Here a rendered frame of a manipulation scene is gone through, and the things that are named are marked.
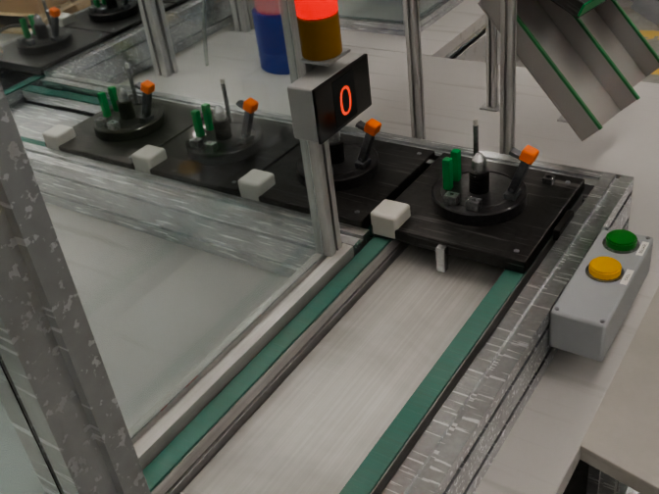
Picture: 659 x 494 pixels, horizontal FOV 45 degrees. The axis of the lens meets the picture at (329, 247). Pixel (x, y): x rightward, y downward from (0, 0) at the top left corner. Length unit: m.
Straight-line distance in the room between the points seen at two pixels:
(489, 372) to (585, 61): 0.67
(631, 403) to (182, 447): 0.54
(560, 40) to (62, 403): 1.22
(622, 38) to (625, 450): 0.82
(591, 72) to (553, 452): 0.70
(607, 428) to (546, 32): 0.69
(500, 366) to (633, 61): 0.79
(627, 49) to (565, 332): 0.69
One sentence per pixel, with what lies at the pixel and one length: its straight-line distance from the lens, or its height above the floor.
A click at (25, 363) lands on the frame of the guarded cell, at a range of 0.30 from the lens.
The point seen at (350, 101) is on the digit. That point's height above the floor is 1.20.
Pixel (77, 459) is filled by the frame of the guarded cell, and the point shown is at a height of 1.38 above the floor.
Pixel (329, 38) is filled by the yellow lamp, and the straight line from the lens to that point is 0.97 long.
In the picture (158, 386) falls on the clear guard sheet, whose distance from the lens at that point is 0.94.
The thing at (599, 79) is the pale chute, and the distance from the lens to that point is 1.45.
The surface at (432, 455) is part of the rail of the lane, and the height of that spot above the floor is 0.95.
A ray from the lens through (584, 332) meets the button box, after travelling 1.03.
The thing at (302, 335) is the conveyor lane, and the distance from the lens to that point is 1.04.
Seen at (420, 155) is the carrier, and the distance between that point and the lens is 1.36.
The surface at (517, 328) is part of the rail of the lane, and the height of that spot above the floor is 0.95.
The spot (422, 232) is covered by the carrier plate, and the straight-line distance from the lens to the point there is 1.15.
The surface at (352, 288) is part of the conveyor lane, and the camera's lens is 1.12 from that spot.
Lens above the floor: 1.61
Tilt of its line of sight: 34 degrees down
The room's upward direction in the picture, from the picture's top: 8 degrees counter-clockwise
